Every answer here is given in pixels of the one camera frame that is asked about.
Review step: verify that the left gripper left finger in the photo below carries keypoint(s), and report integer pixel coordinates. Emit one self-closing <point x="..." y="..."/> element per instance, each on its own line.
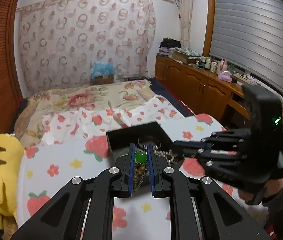
<point x="83" y="209"/>

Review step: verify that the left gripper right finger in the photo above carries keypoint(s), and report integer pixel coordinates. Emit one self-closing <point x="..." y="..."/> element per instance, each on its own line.
<point x="199" y="208"/>

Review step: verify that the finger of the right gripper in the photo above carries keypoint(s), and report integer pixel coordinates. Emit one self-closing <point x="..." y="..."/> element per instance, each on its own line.
<point x="177" y="157"/>
<point x="189" y="145"/>

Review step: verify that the black jewelry box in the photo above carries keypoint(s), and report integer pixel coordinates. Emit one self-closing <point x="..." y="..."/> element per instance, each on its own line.
<point x="119" y="140"/>

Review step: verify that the right hand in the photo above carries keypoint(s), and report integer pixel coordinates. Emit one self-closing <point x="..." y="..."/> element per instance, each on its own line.
<point x="272" y="187"/>

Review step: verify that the wooden side cabinet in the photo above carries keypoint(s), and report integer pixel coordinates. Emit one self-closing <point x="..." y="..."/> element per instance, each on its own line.
<point x="202" y="92"/>

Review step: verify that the strawberry flower print cloth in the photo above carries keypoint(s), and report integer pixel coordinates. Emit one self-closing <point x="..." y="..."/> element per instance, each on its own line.
<point x="84" y="209"/>

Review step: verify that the pink toy figure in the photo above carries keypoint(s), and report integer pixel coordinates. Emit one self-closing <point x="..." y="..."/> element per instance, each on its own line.
<point x="223" y="72"/>

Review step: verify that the white power strip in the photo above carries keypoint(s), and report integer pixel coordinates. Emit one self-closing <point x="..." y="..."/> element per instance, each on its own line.
<point x="244" y="78"/>

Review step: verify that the cardboard box on cabinet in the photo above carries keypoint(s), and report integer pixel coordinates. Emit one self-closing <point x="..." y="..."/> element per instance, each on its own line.
<point x="184" y="58"/>

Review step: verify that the yellow plush toy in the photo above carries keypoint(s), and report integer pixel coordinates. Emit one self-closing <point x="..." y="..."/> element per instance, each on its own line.
<point x="11" y="153"/>

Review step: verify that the folded clothes stack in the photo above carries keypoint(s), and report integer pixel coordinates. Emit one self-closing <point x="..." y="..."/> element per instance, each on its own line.
<point x="167" y="47"/>

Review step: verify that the floral bed quilt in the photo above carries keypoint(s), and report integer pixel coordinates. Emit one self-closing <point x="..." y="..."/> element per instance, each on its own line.
<point x="30" y="125"/>

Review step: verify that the blue tissue cardboard box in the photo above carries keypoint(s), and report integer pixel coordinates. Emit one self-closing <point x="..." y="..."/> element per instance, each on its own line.
<point x="102" y="73"/>

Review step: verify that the grey window blind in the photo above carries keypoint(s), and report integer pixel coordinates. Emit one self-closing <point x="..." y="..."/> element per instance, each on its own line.
<point x="249" y="34"/>

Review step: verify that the tied cream curtain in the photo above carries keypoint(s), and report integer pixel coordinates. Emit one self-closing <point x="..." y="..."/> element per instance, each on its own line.
<point x="186" y="7"/>

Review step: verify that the circle pattern sheer curtain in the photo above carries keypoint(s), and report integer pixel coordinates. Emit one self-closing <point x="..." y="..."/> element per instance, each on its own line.
<point x="60" y="40"/>

